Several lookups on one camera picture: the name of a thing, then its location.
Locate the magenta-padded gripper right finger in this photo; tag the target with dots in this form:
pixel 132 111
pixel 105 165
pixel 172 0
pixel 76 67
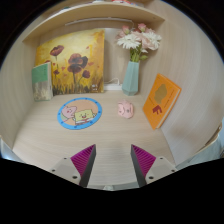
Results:
pixel 148 166

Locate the pink computer mouse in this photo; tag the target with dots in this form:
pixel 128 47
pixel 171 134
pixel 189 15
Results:
pixel 125 109

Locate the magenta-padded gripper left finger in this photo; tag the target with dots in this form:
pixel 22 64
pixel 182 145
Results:
pixel 77 166

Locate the white light bar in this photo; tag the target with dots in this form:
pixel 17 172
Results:
pixel 100 21

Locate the wooden wall shelf unit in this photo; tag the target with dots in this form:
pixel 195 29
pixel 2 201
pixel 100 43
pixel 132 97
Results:
pixel 100 11

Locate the green and beige book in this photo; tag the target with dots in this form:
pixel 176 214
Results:
pixel 41 80

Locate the round blue-rimmed cartoon mouse pad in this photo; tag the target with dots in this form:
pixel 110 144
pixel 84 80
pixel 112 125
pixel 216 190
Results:
pixel 79 113

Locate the pink and white flower bouquet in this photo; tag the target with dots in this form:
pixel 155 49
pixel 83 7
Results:
pixel 138 40

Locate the orange book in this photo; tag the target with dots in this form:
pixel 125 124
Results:
pixel 161 100

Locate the teal faceted vase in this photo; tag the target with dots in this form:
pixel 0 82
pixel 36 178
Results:
pixel 130 80

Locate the yellow poppy flower painting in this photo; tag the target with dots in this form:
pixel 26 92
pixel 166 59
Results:
pixel 75 63

